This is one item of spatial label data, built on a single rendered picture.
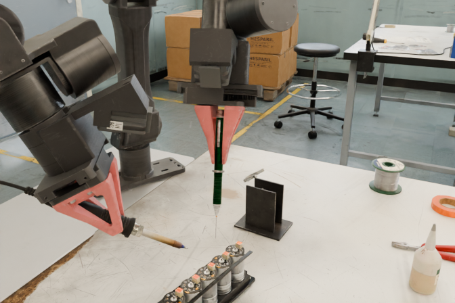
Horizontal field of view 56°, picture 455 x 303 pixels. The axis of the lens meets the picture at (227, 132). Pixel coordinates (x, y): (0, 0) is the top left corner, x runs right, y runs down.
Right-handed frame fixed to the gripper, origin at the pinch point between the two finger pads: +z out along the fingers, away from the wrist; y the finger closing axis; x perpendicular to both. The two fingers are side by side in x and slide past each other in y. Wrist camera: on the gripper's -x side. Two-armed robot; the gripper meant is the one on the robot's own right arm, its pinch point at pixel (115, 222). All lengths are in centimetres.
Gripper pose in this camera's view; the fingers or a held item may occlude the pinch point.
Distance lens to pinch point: 53.0
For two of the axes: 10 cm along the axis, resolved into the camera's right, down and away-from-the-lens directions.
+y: -1.2, -3.4, 9.3
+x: -8.9, 4.5, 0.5
